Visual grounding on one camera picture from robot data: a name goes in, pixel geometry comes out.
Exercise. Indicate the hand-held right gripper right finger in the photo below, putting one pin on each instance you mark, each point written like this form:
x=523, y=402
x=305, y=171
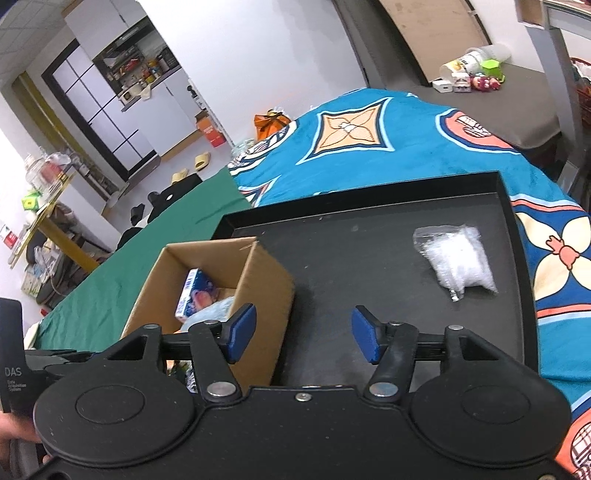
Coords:
x=364, y=334

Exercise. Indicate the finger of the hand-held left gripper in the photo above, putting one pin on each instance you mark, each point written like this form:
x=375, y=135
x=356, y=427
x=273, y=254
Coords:
x=55, y=359

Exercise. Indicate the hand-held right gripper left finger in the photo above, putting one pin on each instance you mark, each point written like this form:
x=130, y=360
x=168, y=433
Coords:
x=242, y=330

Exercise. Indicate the blue tissue pack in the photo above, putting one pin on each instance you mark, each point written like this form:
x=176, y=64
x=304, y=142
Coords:
x=196, y=295

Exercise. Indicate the black tray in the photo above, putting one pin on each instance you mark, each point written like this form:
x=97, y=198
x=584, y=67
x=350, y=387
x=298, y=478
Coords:
x=360, y=249

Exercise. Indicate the clear plastic bag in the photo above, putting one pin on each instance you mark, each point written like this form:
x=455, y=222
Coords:
x=457, y=258

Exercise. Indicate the person's left hand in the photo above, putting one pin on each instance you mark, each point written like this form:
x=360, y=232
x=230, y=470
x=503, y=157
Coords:
x=16, y=428

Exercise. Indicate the green cloth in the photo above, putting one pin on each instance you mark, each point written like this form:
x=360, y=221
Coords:
x=138, y=267

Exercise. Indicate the yellow shelf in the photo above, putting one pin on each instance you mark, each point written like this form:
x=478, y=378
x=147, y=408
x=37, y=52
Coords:
x=41, y=221

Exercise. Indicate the black mat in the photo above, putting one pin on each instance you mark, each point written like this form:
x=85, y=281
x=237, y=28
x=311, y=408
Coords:
x=173, y=196

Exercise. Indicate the black shoe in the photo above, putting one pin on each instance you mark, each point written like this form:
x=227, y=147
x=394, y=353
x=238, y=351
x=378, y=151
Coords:
x=153, y=197
x=137, y=213

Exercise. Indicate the yellow slipper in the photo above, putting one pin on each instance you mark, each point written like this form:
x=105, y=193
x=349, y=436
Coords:
x=180, y=175
x=202, y=160

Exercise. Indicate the glass jar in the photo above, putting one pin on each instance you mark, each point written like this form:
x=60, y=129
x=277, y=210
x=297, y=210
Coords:
x=44, y=168

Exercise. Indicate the blue printed blanket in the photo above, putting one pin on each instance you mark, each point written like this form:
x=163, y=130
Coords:
x=415, y=152

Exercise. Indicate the orange cardboard box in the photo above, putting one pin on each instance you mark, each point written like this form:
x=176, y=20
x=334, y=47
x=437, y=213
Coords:
x=211, y=131

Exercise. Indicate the orange bag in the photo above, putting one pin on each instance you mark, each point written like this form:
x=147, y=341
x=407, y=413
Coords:
x=270, y=125

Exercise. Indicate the white cabinet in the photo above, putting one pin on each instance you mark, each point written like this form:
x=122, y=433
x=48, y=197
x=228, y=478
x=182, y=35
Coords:
x=171, y=106

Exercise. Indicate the black framed glass door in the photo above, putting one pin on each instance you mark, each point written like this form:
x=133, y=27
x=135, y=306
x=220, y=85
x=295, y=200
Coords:
x=106, y=115

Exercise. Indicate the white charger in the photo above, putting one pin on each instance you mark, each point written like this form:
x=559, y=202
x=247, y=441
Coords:
x=443, y=86

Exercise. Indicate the grey desk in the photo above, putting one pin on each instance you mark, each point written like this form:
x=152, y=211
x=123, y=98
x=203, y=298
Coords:
x=508, y=110

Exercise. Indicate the small toy figurines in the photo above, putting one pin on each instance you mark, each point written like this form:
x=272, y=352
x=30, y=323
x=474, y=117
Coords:
x=478, y=83

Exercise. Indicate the white plastic cup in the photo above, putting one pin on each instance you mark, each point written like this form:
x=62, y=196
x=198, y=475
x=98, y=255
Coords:
x=466, y=60

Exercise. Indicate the dark grey panel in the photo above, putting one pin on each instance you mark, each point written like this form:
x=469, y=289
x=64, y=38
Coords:
x=369, y=41

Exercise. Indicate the green cup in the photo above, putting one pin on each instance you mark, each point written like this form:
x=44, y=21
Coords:
x=493, y=68

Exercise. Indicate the brown framed board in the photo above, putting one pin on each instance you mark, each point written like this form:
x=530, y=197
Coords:
x=434, y=32

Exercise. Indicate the grey metal post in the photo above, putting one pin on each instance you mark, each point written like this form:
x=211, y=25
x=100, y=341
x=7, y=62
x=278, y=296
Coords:
x=561, y=83

